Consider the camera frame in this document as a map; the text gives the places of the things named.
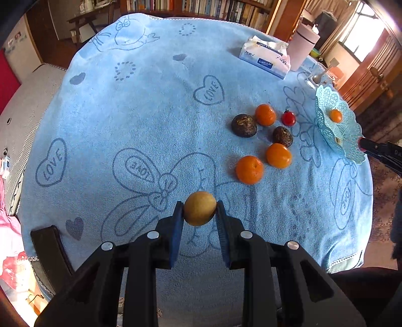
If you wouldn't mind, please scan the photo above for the black chair back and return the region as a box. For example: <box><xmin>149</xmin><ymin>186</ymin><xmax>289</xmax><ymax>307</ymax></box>
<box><xmin>30</xmin><ymin>225</ymin><xmax>76</xmax><ymax>283</ymax></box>

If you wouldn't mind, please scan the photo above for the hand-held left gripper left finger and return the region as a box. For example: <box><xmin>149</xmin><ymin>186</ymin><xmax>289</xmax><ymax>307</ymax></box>
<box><xmin>34</xmin><ymin>201</ymin><xmax>185</xmax><ymax>327</ymax></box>

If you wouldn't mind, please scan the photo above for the tissue pack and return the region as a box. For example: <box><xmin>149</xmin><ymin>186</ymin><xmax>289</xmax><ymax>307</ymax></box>
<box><xmin>238</xmin><ymin>35</ymin><xmax>291</xmax><ymax>80</ymax></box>

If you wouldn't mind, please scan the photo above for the white lace sofa cover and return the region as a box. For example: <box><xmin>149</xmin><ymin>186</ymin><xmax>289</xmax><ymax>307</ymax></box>
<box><xmin>0</xmin><ymin>63</ymin><xmax>68</xmax><ymax>217</ymax></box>

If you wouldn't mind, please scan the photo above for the pink thermos bottle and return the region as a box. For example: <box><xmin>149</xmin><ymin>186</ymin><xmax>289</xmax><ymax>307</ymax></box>
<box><xmin>287</xmin><ymin>23</ymin><xmax>321</xmax><ymax>72</ymax></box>

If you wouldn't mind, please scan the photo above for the pink cloth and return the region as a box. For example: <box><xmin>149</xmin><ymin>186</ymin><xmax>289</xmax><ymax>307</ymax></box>
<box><xmin>0</xmin><ymin>171</ymin><xmax>26</xmax><ymax>255</ymax></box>

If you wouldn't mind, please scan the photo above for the window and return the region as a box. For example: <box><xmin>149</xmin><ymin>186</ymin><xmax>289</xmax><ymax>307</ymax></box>
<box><xmin>339</xmin><ymin>6</ymin><xmax>387</xmax><ymax>63</ymax></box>

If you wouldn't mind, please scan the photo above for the wooden bookshelf with books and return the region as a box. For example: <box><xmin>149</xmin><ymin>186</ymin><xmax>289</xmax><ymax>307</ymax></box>
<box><xmin>121</xmin><ymin>0</ymin><xmax>307</xmax><ymax>35</ymax></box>

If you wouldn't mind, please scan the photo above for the blue printed table cloth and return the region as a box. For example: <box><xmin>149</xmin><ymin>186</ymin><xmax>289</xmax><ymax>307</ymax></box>
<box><xmin>17</xmin><ymin>13</ymin><xmax>374</xmax><ymax>310</ymax></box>

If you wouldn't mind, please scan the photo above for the clear drinking glass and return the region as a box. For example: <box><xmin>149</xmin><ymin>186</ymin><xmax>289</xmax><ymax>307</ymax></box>
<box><xmin>304</xmin><ymin>71</ymin><xmax>333</xmax><ymax>90</ymax></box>

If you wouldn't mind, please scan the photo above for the dark passion fruit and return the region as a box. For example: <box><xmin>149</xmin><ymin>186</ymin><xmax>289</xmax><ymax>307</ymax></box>
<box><xmin>232</xmin><ymin>114</ymin><xmax>258</xmax><ymax>139</ymax></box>
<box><xmin>272</xmin><ymin>126</ymin><xmax>294</xmax><ymax>148</ymax></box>

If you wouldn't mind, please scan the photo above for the wooden cabinet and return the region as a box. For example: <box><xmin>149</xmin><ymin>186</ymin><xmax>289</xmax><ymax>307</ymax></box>
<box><xmin>337</xmin><ymin>31</ymin><xmax>402</xmax><ymax>115</ymax></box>

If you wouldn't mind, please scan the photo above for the white cabinet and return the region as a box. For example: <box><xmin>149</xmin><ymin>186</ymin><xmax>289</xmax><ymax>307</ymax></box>
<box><xmin>3</xmin><ymin>16</ymin><xmax>43</xmax><ymax>84</ymax></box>

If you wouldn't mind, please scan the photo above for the light blue lattice fruit basket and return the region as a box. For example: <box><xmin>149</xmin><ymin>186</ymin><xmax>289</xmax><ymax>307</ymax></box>
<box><xmin>315</xmin><ymin>85</ymin><xmax>367</xmax><ymax>165</ymax></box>

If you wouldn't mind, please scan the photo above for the wooden side desk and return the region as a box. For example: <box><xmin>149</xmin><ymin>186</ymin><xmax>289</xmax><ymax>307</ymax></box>
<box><xmin>67</xmin><ymin>0</ymin><xmax>121</xmax><ymax>43</ymax></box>

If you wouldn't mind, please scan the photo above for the round yellow-brown fruit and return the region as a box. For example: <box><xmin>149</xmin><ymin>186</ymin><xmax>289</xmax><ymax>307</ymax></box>
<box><xmin>183</xmin><ymin>191</ymin><xmax>217</xmax><ymax>227</ymax></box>

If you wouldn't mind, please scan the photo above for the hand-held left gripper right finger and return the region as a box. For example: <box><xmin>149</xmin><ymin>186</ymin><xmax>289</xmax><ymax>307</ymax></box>
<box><xmin>216</xmin><ymin>199</ymin><xmax>367</xmax><ymax>327</ymax></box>

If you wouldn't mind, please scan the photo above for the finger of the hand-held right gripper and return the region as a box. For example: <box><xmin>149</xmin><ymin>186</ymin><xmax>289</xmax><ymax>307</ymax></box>
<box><xmin>360</xmin><ymin>137</ymin><xmax>390</xmax><ymax>159</ymax></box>

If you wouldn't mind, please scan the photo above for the red board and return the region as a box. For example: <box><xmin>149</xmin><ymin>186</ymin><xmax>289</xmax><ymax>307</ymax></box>
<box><xmin>0</xmin><ymin>47</ymin><xmax>22</xmax><ymax>114</ymax></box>

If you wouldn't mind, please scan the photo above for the red plastic bag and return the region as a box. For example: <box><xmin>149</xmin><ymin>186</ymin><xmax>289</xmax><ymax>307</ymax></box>
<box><xmin>2</xmin><ymin>252</ymin><xmax>30</xmax><ymax>291</ymax></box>

